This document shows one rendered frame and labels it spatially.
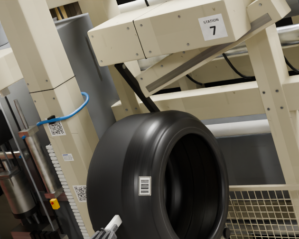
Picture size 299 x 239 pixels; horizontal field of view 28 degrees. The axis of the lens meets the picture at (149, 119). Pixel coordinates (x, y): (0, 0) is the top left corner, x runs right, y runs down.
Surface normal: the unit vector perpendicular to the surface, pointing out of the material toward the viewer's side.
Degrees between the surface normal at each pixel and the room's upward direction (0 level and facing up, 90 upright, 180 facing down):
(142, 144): 32
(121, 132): 17
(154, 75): 90
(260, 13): 90
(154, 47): 90
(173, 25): 90
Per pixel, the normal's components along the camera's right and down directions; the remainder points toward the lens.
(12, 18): -0.51, 0.43
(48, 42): 0.80, -0.09
